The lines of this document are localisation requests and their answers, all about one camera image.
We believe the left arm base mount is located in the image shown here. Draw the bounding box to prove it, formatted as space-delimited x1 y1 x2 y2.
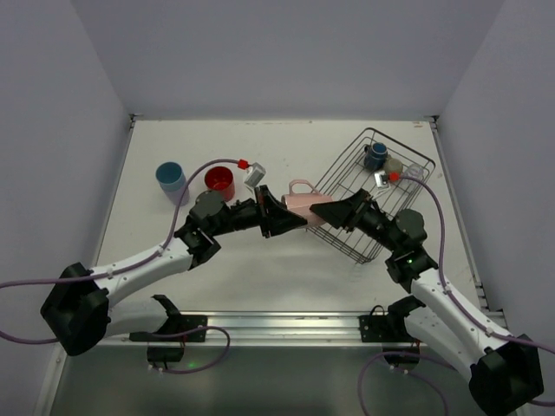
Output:
129 295 208 369

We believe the dark blue mug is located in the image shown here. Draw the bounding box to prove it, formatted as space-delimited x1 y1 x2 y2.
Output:
363 142 388 172

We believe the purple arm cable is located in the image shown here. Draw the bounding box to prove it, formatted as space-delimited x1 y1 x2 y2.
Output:
388 172 555 406
0 158 255 346

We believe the aluminium mounting rail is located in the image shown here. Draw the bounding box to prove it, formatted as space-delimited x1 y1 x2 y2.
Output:
103 309 434 348

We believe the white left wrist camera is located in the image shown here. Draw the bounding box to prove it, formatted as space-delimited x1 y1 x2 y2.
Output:
243 162 266 191

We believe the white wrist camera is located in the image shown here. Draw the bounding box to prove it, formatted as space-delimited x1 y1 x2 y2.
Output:
243 162 266 191
374 171 401 190

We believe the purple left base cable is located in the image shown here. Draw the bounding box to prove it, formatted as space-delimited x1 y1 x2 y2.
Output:
149 325 231 374

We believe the clear glass cup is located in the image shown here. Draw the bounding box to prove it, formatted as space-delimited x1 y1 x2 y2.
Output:
404 164 425 183

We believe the red mug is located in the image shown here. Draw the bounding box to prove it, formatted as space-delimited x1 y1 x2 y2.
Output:
204 166 235 202

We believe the grey wire dish rack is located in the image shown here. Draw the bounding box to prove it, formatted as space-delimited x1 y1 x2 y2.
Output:
310 127 436 264

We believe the lilac plastic cup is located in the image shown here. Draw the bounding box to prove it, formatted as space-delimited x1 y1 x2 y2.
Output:
165 182 190 206

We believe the light blue plastic cup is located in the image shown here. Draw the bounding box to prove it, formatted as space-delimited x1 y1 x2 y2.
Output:
155 161 186 192

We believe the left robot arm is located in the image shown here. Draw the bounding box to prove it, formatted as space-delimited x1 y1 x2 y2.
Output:
40 185 308 356

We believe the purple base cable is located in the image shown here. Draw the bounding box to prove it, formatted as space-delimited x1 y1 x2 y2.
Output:
149 325 231 374
359 348 450 416

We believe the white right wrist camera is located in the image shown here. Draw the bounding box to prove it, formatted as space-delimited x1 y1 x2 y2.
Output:
374 171 401 190

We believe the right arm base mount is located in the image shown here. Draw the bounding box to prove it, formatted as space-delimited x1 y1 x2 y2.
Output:
357 296 424 371

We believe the beige small cup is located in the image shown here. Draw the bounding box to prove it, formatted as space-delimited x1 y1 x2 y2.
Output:
383 158 404 175

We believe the pink mug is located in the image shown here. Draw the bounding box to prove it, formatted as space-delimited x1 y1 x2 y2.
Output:
281 179 333 228

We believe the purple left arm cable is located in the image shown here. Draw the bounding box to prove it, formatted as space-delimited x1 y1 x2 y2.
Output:
0 158 255 346

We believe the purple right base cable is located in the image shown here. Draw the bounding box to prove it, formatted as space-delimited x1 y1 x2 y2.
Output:
359 348 450 416

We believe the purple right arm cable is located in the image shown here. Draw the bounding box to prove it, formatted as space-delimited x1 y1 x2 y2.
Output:
388 172 555 406

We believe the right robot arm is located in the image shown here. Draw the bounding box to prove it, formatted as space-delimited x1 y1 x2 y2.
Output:
310 190 545 415

